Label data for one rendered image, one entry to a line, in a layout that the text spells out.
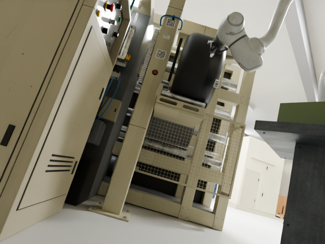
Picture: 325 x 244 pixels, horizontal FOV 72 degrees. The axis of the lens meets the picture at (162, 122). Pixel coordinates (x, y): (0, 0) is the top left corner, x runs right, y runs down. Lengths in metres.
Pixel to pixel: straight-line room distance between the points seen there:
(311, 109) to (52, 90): 0.95
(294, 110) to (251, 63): 0.31
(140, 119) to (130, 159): 0.29
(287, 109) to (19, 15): 1.10
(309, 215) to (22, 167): 1.00
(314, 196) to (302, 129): 0.24
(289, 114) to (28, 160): 0.96
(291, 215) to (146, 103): 1.14
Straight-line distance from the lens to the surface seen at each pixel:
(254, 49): 1.16
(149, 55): 1.82
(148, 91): 1.69
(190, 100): 1.62
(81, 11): 1.04
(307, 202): 0.98
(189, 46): 1.65
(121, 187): 1.60
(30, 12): 1.09
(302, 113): 0.98
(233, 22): 1.14
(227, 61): 2.43
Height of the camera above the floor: 0.36
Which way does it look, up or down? 12 degrees up
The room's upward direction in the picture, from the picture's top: 16 degrees clockwise
